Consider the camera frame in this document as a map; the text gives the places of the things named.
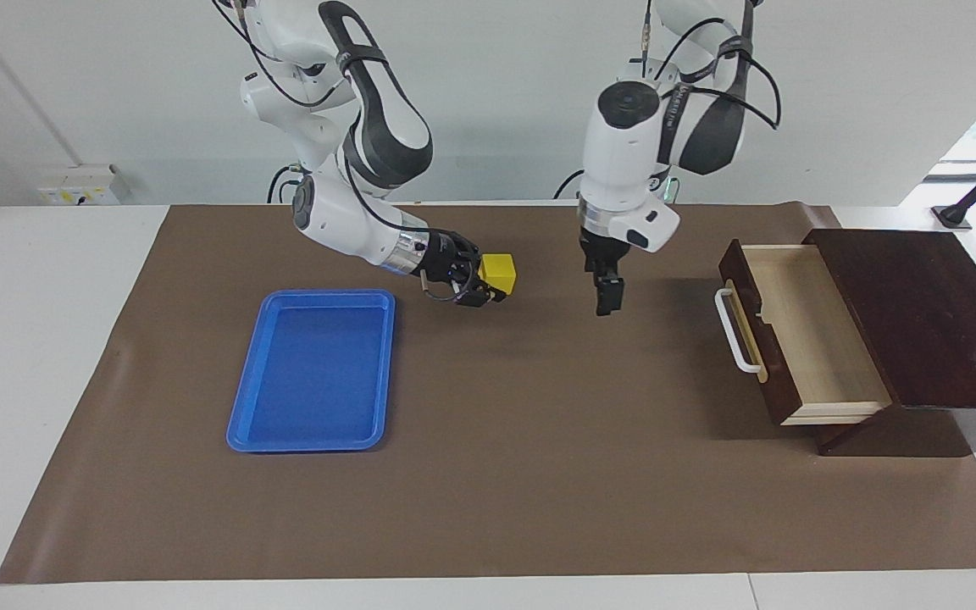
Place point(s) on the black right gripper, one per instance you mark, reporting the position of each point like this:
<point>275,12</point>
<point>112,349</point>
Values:
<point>450,263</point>

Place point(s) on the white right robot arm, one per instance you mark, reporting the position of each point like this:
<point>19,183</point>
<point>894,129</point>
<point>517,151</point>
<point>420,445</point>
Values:
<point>335,212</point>

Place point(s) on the dark wooden drawer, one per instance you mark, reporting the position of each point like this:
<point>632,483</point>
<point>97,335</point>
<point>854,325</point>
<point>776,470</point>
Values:
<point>827,356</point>

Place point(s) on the yellow cube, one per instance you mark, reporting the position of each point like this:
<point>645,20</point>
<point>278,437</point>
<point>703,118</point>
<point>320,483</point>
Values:
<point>498,273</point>

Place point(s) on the blue plastic tray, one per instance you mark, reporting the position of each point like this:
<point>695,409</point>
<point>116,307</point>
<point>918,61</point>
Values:
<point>314,373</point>

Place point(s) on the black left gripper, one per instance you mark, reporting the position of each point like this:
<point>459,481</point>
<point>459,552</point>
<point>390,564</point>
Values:
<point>607,258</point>

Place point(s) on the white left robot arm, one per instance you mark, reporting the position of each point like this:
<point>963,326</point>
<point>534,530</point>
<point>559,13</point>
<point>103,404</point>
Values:
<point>623,144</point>

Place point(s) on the brown table mat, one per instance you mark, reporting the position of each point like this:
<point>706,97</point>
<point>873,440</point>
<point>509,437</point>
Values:
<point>539,440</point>

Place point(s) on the white wall socket box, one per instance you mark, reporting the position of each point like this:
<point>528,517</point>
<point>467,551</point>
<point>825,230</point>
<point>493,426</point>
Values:
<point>73,191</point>

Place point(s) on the dark wooden drawer cabinet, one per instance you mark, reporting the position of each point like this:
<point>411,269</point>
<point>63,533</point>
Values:
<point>937,322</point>

